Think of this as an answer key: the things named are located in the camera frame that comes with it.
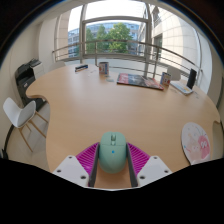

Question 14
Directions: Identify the black upright speaker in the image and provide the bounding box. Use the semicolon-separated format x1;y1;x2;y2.
186;68;198;90

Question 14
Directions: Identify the open light blue booklet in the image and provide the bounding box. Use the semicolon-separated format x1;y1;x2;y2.
169;80;194;96

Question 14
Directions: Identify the white chair back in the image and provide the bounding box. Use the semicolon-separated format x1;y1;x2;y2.
166;65;182;82

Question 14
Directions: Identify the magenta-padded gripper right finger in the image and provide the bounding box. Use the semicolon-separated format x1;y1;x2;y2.
125;142;173;188

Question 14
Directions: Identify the mint green computer mouse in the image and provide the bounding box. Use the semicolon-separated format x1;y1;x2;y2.
98;131;128;175

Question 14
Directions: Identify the black printer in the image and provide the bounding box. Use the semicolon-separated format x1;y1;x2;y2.
14;58;47;111

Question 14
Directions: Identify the red printed magazine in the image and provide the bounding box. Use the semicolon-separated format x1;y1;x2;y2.
116;72;165;91

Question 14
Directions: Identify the white chair with wooden legs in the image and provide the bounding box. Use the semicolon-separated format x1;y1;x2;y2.
2;97;49;153

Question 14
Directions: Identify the round white pink mouse pad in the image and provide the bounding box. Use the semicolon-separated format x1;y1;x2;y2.
181;122;212;166

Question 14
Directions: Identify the metal balcony railing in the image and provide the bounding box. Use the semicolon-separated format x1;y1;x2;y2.
51;39;204;79

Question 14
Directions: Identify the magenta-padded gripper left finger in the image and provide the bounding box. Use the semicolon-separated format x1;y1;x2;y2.
52;142;100;188

